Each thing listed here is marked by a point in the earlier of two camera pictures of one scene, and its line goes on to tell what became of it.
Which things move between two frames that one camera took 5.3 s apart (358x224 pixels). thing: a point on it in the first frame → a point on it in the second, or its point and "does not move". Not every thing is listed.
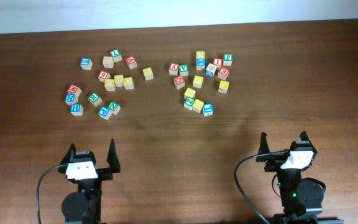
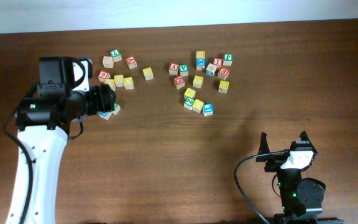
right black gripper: [273, 163] does not move
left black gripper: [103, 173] → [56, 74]
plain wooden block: [108, 61] does not move
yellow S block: [197, 81] does not move
